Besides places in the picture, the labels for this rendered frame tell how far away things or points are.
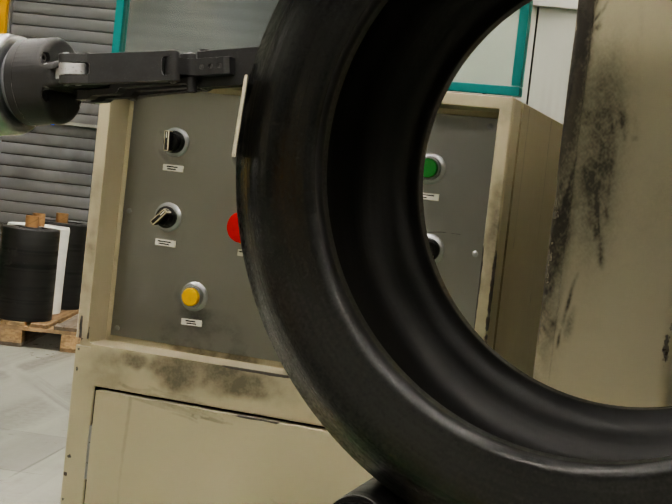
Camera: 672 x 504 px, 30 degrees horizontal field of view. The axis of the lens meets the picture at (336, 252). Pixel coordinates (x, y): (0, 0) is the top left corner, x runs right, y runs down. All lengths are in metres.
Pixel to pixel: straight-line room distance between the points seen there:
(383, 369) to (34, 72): 0.41
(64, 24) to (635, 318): 9.94
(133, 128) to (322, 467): 0.52
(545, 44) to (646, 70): 9.09
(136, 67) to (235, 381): 0.66
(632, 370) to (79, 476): 0.80
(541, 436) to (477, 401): 0.06
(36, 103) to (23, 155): 9.98
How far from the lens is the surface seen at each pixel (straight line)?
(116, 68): 1.04
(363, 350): 0.88
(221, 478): 1.63
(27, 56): 1.10
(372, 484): 0.95
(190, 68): 1.04
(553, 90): 10.28
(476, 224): 1.54
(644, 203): 1.22
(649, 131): 1.22
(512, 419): 1.13
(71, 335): 7.51
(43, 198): 10.97
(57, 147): 10.97
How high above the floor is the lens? 1.14
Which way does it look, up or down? 3 degrees down
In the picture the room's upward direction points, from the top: 6 degrees clockwise
